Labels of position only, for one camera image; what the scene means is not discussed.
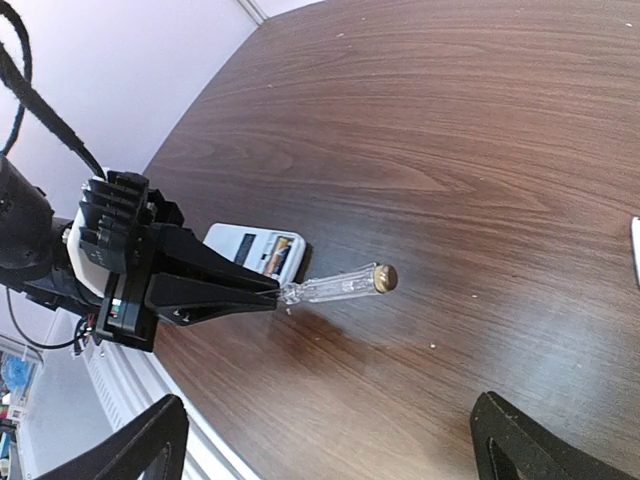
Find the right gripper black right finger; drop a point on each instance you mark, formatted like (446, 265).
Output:
(508, 444)

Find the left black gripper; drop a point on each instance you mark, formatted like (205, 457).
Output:
(173, 276)

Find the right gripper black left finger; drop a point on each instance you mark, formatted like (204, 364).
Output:
(152, 446)

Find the white remote control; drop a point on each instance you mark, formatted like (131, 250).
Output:
(251, 248)

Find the clear handle screwdriver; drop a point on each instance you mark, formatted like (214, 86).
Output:
(369, 280)

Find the white battery compartment cover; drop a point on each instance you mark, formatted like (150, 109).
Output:
(635, 246)

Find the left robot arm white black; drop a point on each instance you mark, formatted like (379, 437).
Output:
(34, 259)

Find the orange black battery upper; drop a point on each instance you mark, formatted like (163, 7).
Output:
(278, 256)

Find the front aluminium rail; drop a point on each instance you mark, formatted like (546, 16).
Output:
(128, 381)

